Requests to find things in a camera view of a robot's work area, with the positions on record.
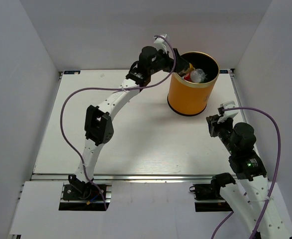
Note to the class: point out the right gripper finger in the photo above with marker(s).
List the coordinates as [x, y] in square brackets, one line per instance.
[213, 130]
[212, 119]

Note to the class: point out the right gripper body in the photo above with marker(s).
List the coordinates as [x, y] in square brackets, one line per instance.
[225, 129]

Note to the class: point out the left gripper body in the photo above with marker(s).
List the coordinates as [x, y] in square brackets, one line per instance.
[163, 61]

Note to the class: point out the yellow cap small bottle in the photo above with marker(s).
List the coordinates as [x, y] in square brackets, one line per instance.
[184, 68]

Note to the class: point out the red label clear bottle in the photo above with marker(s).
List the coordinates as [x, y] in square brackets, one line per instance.
[197, 76]

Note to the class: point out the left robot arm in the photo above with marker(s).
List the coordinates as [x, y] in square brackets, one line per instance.
[98, 121]

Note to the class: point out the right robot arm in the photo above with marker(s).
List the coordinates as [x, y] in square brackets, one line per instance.
[247, 193]

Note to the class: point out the orange cylindrical bin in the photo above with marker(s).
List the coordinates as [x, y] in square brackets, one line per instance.
[190, 99]

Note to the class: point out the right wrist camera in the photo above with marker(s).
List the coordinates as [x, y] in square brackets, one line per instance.
[227, 110]

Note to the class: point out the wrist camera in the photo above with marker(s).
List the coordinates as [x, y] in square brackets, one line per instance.
[160, 42]
[227, 110]

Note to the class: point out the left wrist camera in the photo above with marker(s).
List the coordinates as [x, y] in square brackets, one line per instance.
[160, 42]

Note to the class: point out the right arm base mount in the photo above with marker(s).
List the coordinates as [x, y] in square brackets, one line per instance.
[207, 196]

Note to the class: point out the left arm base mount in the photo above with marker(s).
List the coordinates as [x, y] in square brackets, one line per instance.
[72, 200]

